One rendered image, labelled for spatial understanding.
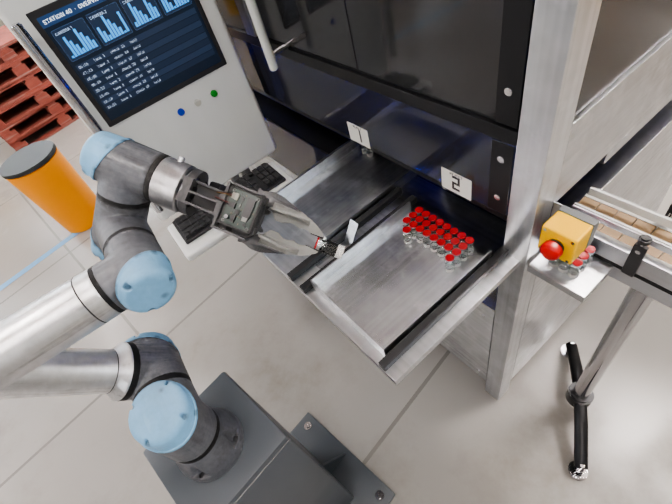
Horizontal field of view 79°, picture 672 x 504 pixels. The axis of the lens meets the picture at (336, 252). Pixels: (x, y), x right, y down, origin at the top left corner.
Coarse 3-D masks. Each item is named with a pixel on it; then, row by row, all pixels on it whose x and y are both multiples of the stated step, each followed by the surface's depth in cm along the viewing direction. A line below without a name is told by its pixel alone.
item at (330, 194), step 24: (312, 168) 127; (336, 168) 130; (360, 168) 127; (384, 168) 124; (288, 192) 126; (312, 192) 125; (336, 192) 122; (360, 192) 120; (384, 192) 114; (312, 216) 118; (336, 216) 116
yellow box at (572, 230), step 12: (552, 216) 81; (564, 216) 80; (576, 216) 80; (588, 216) 79; (552, 228) 79; (564, 228) 78; (576, 228) 78; (588, 228) 77; (540, 240) 83; (552, 240) 80; (564, 240) 78; (576, 240) 76; (588, 240) 81; (564, 252) 80; (576, 252) 79
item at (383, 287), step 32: (384, 224) 106; (352, 256) 105; (384, 256) 103; (416, 256) 101; (480, 256) 97; (320, 288) 97; (352, 288) 99; (384, 288) 97; (416, 288) 95; (448, 288) 89; (352, 320) 90; (384, 320) 92; (416, 320) 87; (384, 352) 85
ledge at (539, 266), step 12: (540, 264) 92; (600, 264) 89; (540, 276) 91; (552, 276) 89; (564, 276) 89; (588, 276) 88; (600, 276) 87; (564, 288) 88; (576, 288) 86; (588, 288) 86
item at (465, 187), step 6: (444, 168) 94; (444, 174) 95; (450, 174) 93; (456, 174) 92; (444, 180) 97; (450, 180) 95; (456, 180) 93; (462, 180) 91; (468, 180) 90; (444, 186) 98; (450, 186) 96; (456, 186) 94; (462, 186) 93; (468, 186) 91; (456, 192) 96; (462, 192) 94; (468, 192) 92; (468, 198) 94
